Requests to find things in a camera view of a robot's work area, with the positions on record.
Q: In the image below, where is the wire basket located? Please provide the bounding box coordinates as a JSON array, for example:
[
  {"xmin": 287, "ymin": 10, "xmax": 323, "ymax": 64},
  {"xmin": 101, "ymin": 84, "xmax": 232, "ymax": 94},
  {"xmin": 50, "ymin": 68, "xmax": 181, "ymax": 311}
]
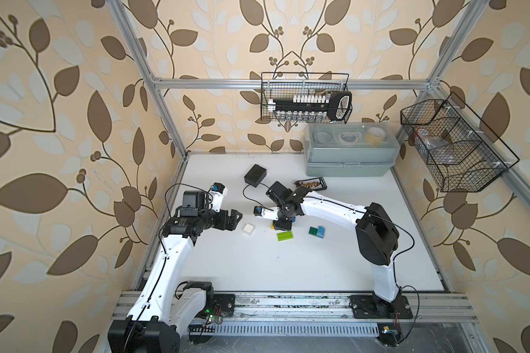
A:
[
  {"xmin": 260, "ymin": 71, "xmax": 353, "ymax": 124},
  {"xmin": 400, "ymin": 92, "xmax": 520, "ymax": 193}
]

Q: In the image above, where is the grey plastic toolbox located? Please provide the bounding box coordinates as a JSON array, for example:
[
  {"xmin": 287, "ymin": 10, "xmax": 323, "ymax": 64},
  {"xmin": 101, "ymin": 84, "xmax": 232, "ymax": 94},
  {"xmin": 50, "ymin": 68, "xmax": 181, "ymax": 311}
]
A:
[{"xmin": 304, "ymin": 123, "xmax": 400, "ymax": 177}]

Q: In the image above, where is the white lego brick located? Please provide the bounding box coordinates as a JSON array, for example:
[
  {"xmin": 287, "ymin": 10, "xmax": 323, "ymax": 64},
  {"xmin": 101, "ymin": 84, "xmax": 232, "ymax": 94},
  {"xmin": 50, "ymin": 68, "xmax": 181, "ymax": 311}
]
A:
[{"xmin": 242, "ymin": 224, "xmax": 256, "ymax": 236}]

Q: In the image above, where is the aluminium front rail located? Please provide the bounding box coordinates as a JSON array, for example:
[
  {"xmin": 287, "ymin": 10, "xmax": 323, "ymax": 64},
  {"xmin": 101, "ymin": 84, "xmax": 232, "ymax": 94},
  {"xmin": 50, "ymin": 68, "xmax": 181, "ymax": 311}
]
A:
[{"xmin": 111, "ymin": 290, "xmax": 478, "ymax": 338}]

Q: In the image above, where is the lime lego brick lower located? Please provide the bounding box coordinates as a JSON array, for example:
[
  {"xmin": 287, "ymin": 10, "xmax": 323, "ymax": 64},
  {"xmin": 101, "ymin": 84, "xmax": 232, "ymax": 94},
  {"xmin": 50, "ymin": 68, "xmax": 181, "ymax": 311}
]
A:
[{"xmin": 277, "ymin": 231, "xmax": 294, "ymax": 242}]

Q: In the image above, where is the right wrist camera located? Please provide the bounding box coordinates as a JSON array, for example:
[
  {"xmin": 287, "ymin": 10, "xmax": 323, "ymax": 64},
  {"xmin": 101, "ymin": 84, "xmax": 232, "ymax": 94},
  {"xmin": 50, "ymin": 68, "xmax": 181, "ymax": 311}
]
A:
[{"xmin": 253, "ymin": 206, "xmax": 279, "ymax": 221}]

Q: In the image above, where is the back wire basket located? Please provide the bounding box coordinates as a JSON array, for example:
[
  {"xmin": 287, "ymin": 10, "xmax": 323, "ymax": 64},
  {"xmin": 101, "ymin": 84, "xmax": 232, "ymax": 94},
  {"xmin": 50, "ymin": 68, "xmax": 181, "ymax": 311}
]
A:
[{"xmin": 260, "ymin": 71, "xmax": 353, "ymax": 124}]

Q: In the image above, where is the right wire basket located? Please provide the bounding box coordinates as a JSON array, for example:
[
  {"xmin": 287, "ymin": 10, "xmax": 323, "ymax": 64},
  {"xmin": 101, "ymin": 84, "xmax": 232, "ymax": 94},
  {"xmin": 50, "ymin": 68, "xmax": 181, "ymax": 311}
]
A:
[{"xmin": 400, "ymin": 92, "xmax": 520, "ymax": 193}]

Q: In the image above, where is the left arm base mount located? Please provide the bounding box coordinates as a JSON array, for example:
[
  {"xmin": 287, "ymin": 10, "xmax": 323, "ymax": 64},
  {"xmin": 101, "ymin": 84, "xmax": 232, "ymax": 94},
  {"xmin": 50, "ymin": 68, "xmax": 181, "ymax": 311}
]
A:
[{"xmin": 196, "ymin": 294, "xmax": 236, "ymax": 319}]

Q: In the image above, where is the black box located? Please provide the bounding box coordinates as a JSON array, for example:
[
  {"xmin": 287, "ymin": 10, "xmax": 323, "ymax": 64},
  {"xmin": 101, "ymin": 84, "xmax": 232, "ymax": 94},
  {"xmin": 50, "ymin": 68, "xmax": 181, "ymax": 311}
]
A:
[{"xmin": 244, "ymin": 164, "xmax": 266, "ymax": 188}]

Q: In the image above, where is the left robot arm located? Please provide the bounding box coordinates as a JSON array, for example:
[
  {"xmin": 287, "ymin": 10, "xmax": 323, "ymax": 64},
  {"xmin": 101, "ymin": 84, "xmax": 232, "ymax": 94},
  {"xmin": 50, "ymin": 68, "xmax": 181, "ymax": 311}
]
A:
[{"xmin": 107, "ymin": 183, "xmax": 243, "ymax": 352}]

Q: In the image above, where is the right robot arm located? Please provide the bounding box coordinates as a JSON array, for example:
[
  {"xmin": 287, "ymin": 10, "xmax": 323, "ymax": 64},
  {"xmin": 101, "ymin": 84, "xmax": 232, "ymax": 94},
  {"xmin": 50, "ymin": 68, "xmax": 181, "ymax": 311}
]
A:
[{"xmin": 254, "ymin": 182, "xmax": 399, "ymax": 303}]

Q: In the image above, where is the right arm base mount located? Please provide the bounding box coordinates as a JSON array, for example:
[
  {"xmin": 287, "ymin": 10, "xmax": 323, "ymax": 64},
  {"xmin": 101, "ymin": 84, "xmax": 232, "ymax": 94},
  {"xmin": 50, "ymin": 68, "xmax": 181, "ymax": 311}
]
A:
[{"xmin": 349, "ymin": 294, "xmax": 414, "ymax": 320}]

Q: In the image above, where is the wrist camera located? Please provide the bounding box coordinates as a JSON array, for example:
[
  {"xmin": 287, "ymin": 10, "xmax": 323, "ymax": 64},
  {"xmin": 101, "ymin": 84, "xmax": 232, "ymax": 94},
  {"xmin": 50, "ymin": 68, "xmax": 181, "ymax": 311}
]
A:
[
  {"xmin": 253, "ymin": 206, "xmax": 279, "ymax": 221},
  {"xmin": 209, "ymin": 182, "xmax": 228, "ymax": 213}
]

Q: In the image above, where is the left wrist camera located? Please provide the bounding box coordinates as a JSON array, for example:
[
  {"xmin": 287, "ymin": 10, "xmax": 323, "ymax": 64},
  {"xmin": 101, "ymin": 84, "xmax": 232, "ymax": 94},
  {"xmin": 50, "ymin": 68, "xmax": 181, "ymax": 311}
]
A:
[{"xmin": 209, "ymin": 182, "xmax": 228, "ymax": 213}]

